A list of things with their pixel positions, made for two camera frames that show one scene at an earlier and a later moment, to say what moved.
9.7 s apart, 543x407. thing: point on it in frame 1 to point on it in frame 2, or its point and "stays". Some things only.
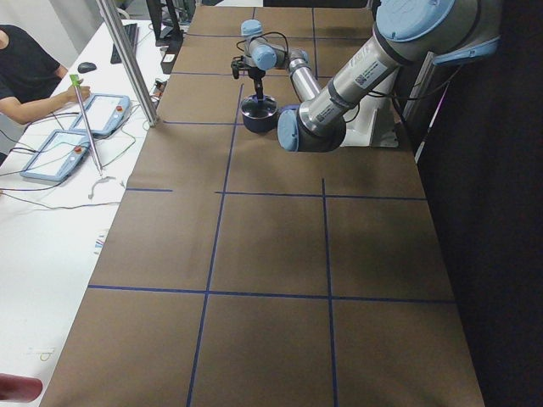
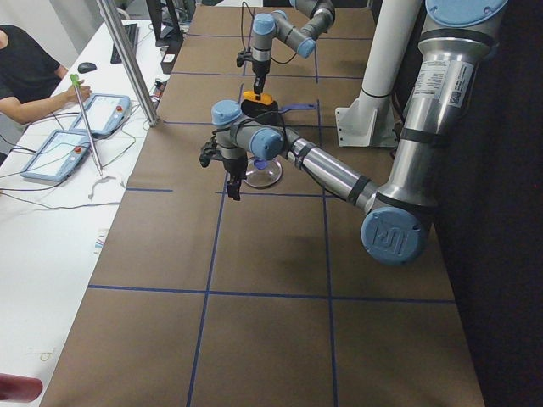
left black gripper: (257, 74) to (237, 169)
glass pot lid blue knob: (259, 108) to (261, 173)
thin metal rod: (75, 80) stays
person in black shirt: (30, 76) stays
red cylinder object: (19, 388) stays
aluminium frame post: (131, 72) stays
